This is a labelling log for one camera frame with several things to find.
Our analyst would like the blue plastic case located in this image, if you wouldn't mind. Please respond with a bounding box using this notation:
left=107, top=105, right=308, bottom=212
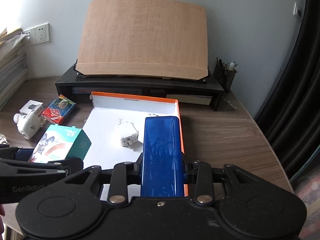
left=140, top=116, right=184, bottom=198

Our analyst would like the white mosquito heater with bottle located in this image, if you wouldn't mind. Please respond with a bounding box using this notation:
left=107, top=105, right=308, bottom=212
left=13, top=106, right=44, bottom=139

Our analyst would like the teal mosquito coil box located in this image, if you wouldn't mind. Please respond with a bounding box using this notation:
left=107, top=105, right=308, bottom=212
left=28, top=125, right=91, bottom=163

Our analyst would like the red blue playing card box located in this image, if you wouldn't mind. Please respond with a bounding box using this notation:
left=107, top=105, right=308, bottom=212
left=42, top=94, right=76, bottom=125

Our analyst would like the person's hand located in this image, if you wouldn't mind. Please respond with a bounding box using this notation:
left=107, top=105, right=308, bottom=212
left=0, top=204, right=5, bottom=239

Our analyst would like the white USB charger plug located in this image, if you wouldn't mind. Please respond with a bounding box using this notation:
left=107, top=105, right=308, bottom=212
left=120, top=131, right=138, bottom=148

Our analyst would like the white charger packaging box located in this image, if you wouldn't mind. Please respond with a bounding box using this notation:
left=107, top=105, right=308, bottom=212
left=20, top=100, right=43, bottom=115

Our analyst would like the clear pen on table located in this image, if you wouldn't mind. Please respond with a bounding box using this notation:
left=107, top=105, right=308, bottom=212
left=225, top=99, right=237, bottom=110

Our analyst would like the black monitor riser shelf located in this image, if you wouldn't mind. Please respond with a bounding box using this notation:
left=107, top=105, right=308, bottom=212
left=55, top=64, right=224, bottom=110

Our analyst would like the stack of books and papers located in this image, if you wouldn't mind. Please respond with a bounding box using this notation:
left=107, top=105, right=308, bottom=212
left=0, top=29, right=28, bottom=108

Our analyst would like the black mesh pen holder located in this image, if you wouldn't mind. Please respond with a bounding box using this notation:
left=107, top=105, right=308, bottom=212
left=213, top=58, right=238, bottom=92

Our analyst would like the dark curtain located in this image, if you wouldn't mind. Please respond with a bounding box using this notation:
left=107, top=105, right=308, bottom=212
left=255, top=0, right=319, bottom=179

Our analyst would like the wooden book stand board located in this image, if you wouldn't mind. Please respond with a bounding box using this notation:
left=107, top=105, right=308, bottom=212
left=75, top=0, right=208, bottom=80

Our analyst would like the white left wall socket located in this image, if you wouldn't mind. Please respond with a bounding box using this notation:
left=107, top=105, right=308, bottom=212
left=22, top=28, right=35, bottom=46

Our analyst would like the white double wall socket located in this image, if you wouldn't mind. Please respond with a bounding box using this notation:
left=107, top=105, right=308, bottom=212
left=34, top=23, right=50, bottom=44

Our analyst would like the white wall switch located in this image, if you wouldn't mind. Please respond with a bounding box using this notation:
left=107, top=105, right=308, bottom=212
left=293, top=2, right=303, bottom=18

